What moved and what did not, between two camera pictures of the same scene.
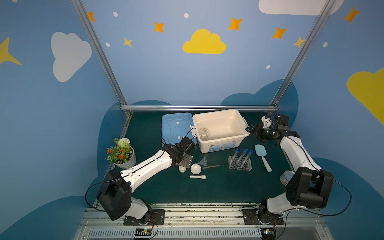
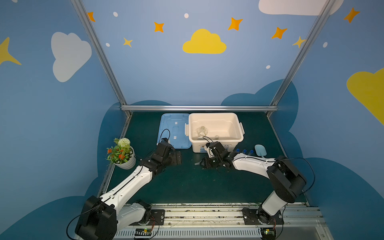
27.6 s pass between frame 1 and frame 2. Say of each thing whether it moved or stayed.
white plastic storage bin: moved
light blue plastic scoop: stayed
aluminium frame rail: stayed
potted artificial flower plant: stayed
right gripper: moved
